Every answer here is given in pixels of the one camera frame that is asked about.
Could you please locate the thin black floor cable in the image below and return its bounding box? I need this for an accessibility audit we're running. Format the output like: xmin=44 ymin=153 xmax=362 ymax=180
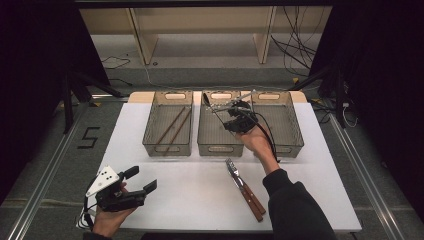
xmin=101 ymin=55 xmax=132 ymax=71

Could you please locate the aluminium floor rail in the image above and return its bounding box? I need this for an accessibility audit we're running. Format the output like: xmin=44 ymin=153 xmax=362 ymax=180
xmin=328 ymin=113 xmax=406 ymax=240
xmin=5 ymin=94 xmax=130 ymax=240

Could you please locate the white table sheet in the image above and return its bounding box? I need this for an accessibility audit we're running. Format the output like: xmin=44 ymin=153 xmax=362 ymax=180
xmin=75 ymin=101 xmax=363 ymax=233

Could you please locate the clear grey plastic bin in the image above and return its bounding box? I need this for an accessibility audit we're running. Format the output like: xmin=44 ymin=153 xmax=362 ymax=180
xmin=196 ymin=89 xmax=246 ymax=158
xmin=249 ymin=90 xmax=305 ymax=159
xmin=142 ymin=90 xmax=194 ymax=158

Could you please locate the light wooden shelf unit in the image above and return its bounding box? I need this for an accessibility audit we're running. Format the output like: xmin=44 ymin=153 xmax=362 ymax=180
xmin=79 ymin=6 xmax=333 ymax=66

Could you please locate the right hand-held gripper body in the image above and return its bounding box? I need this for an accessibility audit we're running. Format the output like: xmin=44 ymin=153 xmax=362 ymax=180
xmin=210 ymin=89 xmax=260 ymax=135

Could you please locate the bundle of black cables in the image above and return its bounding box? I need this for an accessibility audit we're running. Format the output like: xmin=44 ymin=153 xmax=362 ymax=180
xmin=270 ymin=5 xmax=323 ymax=78

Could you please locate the person's right hand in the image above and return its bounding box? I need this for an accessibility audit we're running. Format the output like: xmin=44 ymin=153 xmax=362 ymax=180
xmin=234 ymin=125 xmax=278 ymax=162

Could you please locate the black curtain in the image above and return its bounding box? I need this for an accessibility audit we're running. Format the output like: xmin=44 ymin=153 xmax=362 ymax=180
xmin=308 ymin=0 xmax=424 ymax=222
xmin=0 ymin=0 xmax=112 ymax=205

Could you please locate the left hand-held gripper cable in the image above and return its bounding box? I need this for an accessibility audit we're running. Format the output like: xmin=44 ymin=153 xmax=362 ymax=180
xmin=77 ymin=195 xmax=98 ymax=231

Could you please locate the wooden-handled fork and knife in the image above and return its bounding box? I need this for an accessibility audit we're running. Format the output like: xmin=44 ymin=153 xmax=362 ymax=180
xmin=225 ymin=158 xmax=264 ymax=223

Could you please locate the right hand-held gripper cable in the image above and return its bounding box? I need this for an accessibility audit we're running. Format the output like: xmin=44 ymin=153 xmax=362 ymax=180
xmin=245 ymin=109 xmax=282 ymax=164

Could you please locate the hand-held gripper cable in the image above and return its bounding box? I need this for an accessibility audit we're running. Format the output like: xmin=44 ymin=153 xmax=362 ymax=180
xmin=77 ymin=195 xmax=98 ymax=231
xmin=245 ymin=109 xmax=282 ymax=164

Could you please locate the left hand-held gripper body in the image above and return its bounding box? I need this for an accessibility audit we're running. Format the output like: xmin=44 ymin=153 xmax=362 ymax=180
xmin=85 ymin=165 xmax=148 ymax=213

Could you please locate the person's left hand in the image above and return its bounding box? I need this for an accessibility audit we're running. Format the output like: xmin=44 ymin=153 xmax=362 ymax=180
xmin=92 ymin=182 xmax=138 ymax=238

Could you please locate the metal spoon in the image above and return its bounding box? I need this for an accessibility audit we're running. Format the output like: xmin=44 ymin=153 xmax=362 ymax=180
xmin=202 ymin=92 xmax=231 ymax=127

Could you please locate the white plug with cable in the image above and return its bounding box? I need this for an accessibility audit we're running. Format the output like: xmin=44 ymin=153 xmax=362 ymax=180
xmin=341 ymin=101 xmax=360 ymax=129

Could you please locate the black tripod stand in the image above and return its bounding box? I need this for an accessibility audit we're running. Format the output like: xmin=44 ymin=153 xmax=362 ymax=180
xmin=61 ymin=66 xmax=126 ymax=135
xmin=287 ymin=64 xmax=348 ymax=130

